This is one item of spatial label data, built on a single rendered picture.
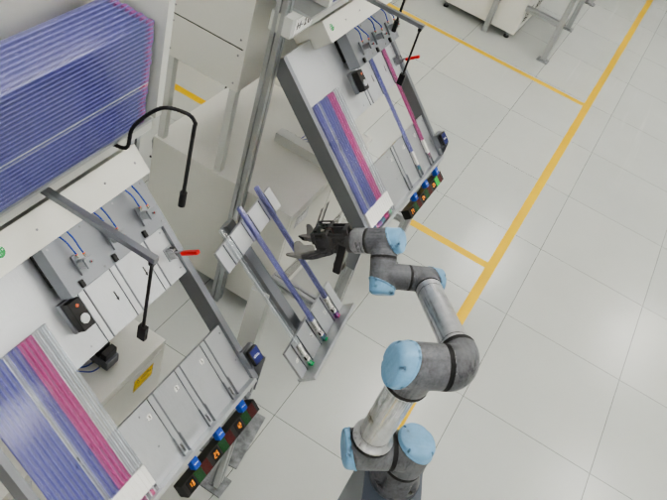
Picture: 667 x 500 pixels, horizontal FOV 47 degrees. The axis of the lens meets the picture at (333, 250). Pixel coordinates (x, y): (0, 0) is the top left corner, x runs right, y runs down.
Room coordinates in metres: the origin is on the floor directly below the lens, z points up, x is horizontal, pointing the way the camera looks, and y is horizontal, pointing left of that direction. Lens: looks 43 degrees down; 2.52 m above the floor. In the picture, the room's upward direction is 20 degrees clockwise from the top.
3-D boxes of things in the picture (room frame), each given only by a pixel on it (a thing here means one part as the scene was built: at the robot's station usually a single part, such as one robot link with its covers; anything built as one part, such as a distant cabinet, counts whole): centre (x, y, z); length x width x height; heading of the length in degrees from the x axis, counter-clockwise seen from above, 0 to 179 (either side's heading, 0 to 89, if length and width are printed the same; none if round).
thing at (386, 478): (1.27, -0.41, 0.60); 0.15 x 0.15 x 0.10
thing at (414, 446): (1.26, -0.40, 0.72); 0.13 x 0.12 x 0.14; 111
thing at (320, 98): (2.51, 0.23, 0.65); 1.01 x 0.73 x 1.29; 75
